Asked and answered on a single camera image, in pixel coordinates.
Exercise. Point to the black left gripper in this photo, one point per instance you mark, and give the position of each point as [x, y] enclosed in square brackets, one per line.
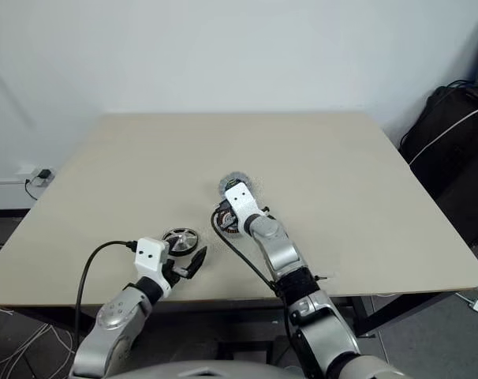
[171, 273]

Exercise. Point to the grey motor housing lid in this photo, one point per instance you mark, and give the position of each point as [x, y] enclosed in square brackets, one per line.
[249, 179]

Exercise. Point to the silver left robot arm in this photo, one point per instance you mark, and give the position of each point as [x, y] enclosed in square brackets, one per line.
[113, 316]

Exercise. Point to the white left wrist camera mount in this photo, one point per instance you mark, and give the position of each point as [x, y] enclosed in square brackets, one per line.
[148, 254]

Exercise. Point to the black power adapter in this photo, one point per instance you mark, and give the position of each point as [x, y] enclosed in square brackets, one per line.
[45, 174]

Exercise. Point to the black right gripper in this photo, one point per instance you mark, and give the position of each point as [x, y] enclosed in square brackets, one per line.
[224, 208]

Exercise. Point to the silver spoked rotor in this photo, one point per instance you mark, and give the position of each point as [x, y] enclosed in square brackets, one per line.
[181, 239]

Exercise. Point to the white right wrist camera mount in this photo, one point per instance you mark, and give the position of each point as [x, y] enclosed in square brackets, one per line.
[241, 201]

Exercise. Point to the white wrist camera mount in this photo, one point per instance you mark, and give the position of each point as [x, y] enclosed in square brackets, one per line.
[148, 254]
[241, 201]

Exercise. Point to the white wall socket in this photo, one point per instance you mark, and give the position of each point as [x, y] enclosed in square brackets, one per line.
[36, 171]

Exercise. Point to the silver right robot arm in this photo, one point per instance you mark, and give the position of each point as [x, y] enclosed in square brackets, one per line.
[278, 252]

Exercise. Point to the silver robot torso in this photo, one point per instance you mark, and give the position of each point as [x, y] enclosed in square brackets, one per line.
[191, 369]

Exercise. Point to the black fabric bag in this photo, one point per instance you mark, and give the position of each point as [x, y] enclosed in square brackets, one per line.
[452, 158]

